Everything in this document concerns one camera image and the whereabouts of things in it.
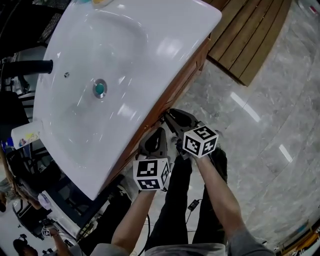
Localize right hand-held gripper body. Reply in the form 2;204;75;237
174;121;220;161

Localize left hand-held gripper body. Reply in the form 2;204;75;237
132;154;174;193

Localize person's right forearm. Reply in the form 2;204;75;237
193;153;251;241

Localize person's left forearm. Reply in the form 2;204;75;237
111;188;155;247

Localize wooden vanity cabinet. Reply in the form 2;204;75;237
98;32;212;198

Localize person's black trousers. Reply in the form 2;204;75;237
144;147;230;252

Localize black power adapter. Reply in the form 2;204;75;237
187;198;203;212

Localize teal sink drain stopper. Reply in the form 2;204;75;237
92;78;108;100

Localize person's grey sweatshirt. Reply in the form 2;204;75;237
72;226;276;256

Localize white ceramic sink basin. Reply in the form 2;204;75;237
32;0;223;201

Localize wooden slat platform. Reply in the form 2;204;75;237
206;0;293;87

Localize white hand soap bottle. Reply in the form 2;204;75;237
10;119;45;151

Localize black faucet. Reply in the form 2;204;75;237
2;59;54;76

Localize dark chair blue cushion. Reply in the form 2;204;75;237
0;91;35;153

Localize yellow sponge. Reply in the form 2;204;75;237
91;0;115;8

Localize yellow black equipment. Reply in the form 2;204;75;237
276;219;320;256

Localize dark wicker chair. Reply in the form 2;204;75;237
32;0;73;48

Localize white table black frame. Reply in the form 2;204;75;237
14;173;131;242

